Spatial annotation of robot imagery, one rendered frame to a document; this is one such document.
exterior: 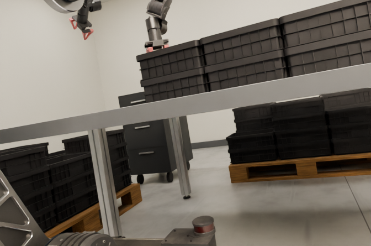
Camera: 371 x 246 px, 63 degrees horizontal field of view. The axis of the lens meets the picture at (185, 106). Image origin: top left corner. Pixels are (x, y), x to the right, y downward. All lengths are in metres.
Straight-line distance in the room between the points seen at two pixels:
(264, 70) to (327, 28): 0.24
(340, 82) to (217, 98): 0.22
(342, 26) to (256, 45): 0.27
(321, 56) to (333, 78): 0.51
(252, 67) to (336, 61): 0.27
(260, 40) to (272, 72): 0.12
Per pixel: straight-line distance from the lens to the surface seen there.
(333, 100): 2.91
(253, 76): 1.12
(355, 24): 1.11
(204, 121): 4.84
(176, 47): 1.22
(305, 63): 1.09
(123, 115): 0.70
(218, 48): 1.16
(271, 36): 1.12
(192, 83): 1.19
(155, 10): 1.37
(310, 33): 1.10
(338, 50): 1.10
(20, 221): 0.87
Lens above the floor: 0.67
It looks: level
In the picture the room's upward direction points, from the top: 9 degrees counter-clockwise
